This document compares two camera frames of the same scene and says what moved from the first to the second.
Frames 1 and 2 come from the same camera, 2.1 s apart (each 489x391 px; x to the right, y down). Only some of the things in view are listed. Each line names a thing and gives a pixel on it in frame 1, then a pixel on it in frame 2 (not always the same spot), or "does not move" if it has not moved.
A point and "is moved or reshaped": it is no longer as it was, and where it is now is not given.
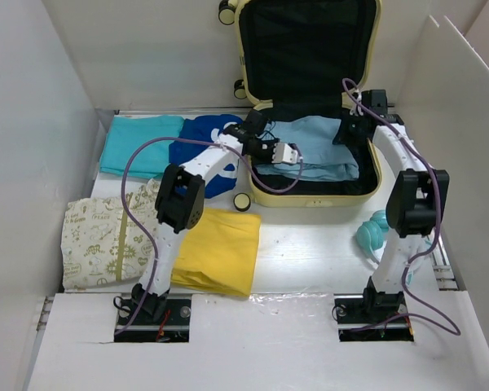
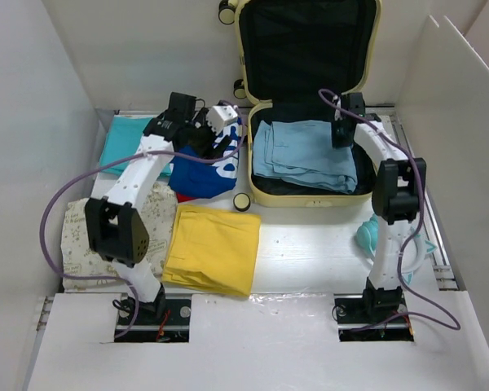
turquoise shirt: x=125 y=133 does not move
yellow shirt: x=220 y=253 does not move
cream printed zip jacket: x=103 y=242 does not move
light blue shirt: x=323 y=160 is moved or reshaped
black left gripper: x=268 y=160 -> x=208 y=150
